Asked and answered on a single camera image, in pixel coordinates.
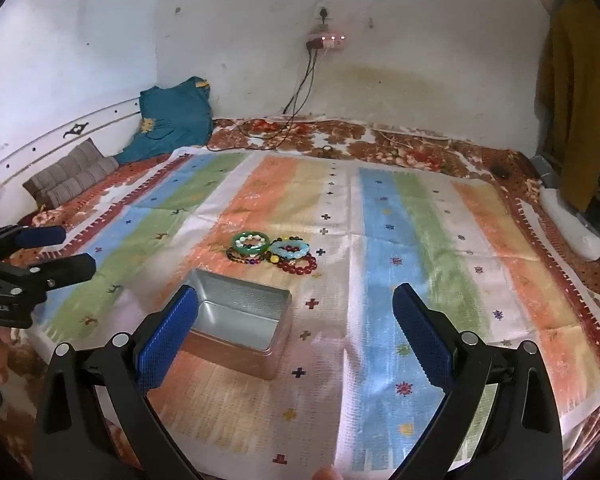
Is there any red bead bracelet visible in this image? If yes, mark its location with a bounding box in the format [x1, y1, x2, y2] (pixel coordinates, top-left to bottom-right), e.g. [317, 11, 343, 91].
[279, 255, 318, 276]

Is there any silver metal tin box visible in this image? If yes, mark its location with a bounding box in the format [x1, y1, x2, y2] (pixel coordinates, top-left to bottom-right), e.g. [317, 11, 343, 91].
[179, 268, 294, 381]

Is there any green jade bead bracelet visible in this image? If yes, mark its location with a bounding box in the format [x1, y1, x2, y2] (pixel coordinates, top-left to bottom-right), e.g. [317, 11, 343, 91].
[232, 231, 271, 256]

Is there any teal garment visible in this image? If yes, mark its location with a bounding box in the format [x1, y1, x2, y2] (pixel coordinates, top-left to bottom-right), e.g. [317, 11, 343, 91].
[116, 76, 214, 164]

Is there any white power strip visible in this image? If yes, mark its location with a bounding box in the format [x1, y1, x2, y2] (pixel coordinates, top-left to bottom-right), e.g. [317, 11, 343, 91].
[307, 33, 346, 52]

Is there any white headboard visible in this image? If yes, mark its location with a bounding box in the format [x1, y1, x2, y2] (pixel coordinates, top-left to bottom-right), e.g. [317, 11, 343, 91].
[0, 96, 146, 231]

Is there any light blue bead bracelet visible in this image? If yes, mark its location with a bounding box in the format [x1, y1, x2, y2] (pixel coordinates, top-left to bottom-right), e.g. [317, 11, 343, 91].
[271, 240, 312, 261]

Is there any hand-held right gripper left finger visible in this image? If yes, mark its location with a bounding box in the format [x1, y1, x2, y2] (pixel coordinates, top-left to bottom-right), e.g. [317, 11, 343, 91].
[32, 284, 201, 480]

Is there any striped pastel mat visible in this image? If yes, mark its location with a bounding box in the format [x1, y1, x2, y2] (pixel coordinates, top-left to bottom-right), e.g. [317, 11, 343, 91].
[32, 149, 600, 476]

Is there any black cable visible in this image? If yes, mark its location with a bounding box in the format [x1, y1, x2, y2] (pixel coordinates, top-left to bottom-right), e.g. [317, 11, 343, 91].
[281, 48, 315, 117]
[206, 49, 318, 153]

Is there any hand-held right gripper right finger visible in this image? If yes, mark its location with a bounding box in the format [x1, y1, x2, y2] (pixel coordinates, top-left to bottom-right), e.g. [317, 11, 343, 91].
[390, 282, 564, 480]

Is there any white bolster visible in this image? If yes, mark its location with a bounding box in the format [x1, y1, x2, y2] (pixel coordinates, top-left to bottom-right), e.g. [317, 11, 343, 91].
[539, 187, 600, 262]

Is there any grey striped pillow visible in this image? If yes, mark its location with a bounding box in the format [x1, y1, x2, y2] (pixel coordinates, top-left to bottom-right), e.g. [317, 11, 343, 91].
[22, 138, 120, 208]

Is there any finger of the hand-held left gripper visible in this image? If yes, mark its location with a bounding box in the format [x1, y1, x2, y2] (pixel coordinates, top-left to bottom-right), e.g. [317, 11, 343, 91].
[0, 225, 67, 262]
[0, 253, 97, 292]

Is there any mustard yellow garment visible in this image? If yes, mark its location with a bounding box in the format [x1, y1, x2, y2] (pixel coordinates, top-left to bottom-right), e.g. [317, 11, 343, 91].
[536, 0, 600, 213]

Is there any dark multicoloured bead bracelet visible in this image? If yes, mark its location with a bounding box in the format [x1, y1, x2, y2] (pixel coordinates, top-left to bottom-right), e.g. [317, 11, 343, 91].
[226, 246, 281, 266]

